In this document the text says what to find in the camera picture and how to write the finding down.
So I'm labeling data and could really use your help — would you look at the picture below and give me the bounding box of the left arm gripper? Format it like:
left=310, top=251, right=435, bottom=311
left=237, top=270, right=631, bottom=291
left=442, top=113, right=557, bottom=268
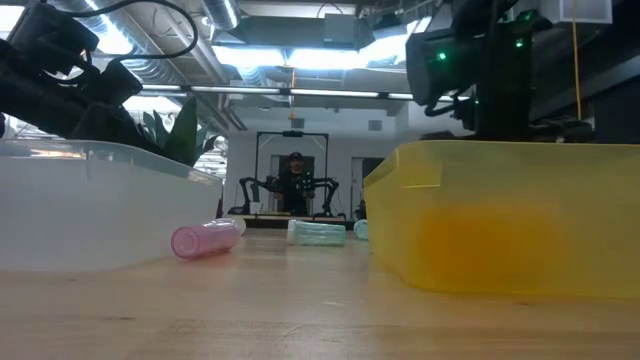
left=0, top=3, right=169, bottom=157

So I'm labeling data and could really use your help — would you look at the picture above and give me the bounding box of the clear plastic bin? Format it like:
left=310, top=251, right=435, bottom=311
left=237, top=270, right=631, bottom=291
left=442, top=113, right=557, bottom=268
left=0, top=138, right=225, bottom=274

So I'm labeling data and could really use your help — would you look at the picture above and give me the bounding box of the pink pill bottle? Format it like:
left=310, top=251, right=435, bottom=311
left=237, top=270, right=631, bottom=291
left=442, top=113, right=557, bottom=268
left=170, top=218, right=242, bottom=260

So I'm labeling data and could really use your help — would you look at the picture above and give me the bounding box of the yellow plastic bin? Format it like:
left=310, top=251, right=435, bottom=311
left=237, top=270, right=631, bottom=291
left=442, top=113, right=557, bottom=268
left=363, top=139, right=640, bottom=300

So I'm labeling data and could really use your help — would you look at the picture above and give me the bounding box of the green plant in white pot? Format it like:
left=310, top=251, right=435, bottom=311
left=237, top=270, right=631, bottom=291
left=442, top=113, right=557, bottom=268
left=142, top=96, right=221, bottom=169

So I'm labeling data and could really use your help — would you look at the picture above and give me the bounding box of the person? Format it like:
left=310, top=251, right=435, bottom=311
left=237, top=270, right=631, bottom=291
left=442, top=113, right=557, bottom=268
left=276, top=151, right=317, bottom=217

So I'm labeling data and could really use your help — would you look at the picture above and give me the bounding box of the ceiling tube light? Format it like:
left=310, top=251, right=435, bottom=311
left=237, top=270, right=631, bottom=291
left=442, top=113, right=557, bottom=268
left=137, top=83, right=416, bottom=100

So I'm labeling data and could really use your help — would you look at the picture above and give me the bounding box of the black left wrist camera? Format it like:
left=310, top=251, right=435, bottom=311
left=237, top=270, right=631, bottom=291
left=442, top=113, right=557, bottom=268
left=93, top=59, right=145, bottom=108

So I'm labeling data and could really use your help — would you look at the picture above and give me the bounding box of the black camera cable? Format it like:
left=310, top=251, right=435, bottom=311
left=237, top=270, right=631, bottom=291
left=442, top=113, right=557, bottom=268
left=62, top=0, right=200, bottom=65

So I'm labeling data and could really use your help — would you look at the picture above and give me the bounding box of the silver ceiling duct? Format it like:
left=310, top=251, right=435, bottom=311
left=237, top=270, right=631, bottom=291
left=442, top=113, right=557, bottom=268
left=199, top=0, right=242, bottom=32

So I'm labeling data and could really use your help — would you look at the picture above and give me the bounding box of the black metal table frame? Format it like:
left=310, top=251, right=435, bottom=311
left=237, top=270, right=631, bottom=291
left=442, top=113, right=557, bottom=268
left=239, top=217, right=369, bottom=232

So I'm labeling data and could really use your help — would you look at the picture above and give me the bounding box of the yellow hanging cord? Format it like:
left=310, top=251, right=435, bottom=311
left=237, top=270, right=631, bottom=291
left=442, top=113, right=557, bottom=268
left=571, top=14, right=584, bottom=121

